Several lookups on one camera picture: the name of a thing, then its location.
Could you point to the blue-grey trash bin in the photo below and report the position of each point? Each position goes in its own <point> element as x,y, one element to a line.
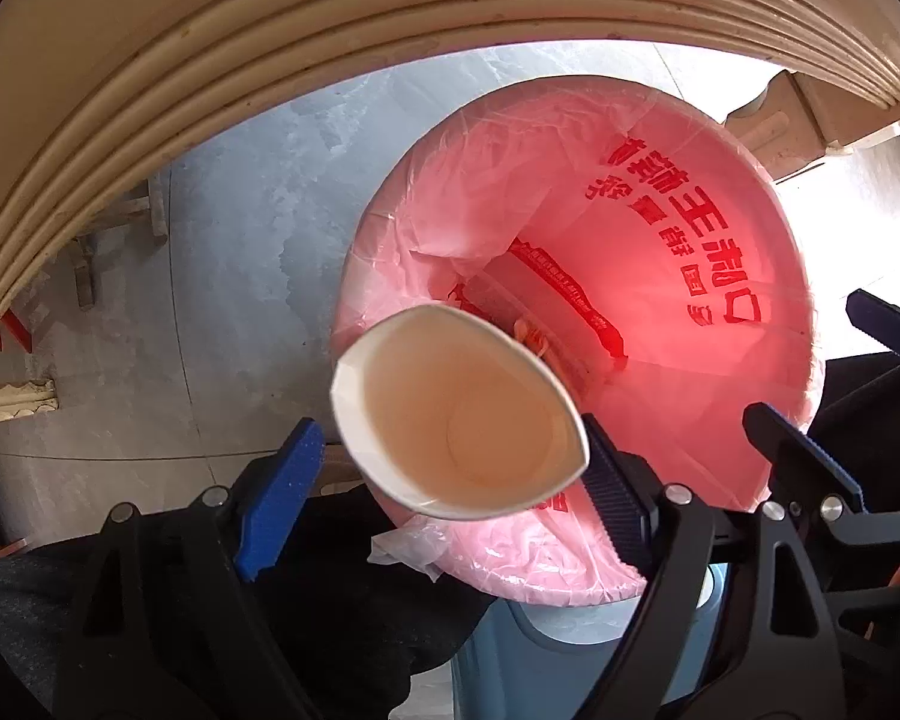
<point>540,660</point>

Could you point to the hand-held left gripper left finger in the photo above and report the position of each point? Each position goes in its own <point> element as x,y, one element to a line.
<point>285,499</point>

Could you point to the wooden stool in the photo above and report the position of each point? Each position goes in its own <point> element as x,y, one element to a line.
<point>120,240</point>

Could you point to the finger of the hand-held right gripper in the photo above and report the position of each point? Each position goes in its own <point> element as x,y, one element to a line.
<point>799,450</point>
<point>883,324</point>

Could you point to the pink plastic bin liner bag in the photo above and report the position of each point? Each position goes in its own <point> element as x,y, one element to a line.
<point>645,277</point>

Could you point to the person's dark pant leg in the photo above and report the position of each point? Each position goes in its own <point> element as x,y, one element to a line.
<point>345,615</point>

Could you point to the white paper cup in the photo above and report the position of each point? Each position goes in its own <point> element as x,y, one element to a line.
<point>457,420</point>

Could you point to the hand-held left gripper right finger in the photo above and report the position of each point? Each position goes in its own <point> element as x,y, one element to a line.
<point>616,506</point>

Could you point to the cream round table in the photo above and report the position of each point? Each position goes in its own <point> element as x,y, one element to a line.
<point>270,15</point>

